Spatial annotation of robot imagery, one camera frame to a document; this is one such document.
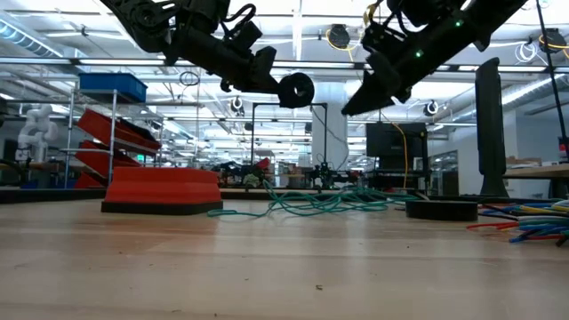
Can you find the black monitor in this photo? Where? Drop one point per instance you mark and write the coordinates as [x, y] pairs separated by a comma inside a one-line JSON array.
[[391, 140]]

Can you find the thin black rod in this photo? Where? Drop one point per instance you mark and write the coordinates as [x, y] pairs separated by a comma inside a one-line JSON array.
[[551, 71]]

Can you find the white round pillar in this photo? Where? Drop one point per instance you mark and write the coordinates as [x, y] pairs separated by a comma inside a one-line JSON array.
[[330, 138]]

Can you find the metal rack with red bins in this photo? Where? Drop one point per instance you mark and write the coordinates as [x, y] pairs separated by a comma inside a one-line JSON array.
[[111, 133]]

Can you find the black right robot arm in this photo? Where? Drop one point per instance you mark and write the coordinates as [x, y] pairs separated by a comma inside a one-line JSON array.
[[467, 31]]

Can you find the black bench robot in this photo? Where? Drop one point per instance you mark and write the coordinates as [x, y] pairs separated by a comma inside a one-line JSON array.
[[329, 175]]

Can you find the blue plastic bin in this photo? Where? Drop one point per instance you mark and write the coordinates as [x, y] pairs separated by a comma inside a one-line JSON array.
[[113, 84]]

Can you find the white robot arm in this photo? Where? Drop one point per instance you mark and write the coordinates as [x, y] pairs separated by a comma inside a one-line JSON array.
[[37, 133]]

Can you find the black flat reel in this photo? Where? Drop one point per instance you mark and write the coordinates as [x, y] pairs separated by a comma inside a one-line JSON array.
[[441, 210]]

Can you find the black upright post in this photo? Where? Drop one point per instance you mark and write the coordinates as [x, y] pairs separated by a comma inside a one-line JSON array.
[[490, 129]]

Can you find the wooden side table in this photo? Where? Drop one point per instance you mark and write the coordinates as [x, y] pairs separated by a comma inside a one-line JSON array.
[[538, 171]]

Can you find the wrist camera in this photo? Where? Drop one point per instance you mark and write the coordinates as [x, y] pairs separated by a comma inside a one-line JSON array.
[[243, 37], [381, 39]]

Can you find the black plastic spool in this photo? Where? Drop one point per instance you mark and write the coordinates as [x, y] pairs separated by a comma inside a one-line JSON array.
[[289, 91]]

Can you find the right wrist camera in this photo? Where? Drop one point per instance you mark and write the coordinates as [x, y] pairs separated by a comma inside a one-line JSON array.
[[381, 39]]

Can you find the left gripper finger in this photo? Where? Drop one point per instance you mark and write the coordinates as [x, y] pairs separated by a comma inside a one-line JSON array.
[[278, 90]]

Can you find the small yellow tag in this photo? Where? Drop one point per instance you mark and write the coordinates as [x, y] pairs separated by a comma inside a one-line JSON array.
[[370, 11]]

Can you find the red box with black base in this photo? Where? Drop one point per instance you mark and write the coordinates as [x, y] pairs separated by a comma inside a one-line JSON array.
[[162, 189]]

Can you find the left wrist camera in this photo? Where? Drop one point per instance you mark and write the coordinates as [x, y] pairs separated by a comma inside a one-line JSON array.
[[243, 37]]

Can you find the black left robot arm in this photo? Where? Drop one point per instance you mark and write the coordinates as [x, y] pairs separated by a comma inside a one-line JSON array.
[[146, 22]]

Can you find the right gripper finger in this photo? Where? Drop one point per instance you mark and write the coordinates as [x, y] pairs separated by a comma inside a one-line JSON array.
[[378, 95]]

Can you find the black frame stand with camera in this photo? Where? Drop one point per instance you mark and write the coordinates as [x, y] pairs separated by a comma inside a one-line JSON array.
[[253, 133]]

